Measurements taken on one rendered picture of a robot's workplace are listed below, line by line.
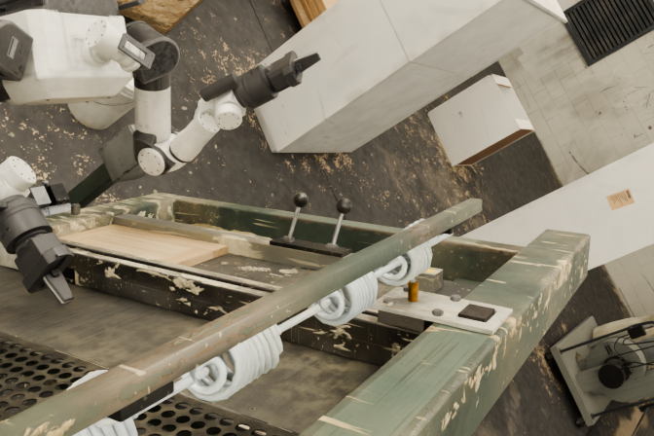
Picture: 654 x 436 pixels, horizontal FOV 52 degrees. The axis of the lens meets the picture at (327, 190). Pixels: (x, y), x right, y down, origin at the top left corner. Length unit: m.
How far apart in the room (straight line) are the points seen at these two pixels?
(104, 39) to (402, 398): 0.96
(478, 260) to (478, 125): 4.77
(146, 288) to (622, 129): 8.32
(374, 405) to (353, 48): 3.24
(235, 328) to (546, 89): 9.10
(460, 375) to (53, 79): 1.02
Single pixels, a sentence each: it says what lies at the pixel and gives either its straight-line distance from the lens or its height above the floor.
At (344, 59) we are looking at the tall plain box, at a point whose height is 0.74.
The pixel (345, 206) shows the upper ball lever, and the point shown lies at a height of 1.55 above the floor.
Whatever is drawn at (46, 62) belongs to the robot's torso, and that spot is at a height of 1.33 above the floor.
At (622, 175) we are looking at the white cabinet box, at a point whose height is 1.50.
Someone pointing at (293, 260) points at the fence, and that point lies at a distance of 1.57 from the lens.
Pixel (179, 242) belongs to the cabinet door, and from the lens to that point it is 1.72.
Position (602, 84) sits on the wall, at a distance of 9.38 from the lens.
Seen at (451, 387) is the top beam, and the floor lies 1.94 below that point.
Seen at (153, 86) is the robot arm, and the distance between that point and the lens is 1.72.
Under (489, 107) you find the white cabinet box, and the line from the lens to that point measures 6.33.
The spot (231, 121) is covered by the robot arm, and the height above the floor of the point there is 1.40.
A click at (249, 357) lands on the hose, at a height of 1.88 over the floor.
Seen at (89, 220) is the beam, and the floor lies 0.90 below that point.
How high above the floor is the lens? 2.34
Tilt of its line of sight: 31 degrees down
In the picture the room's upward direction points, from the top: 59 degrees clockwise
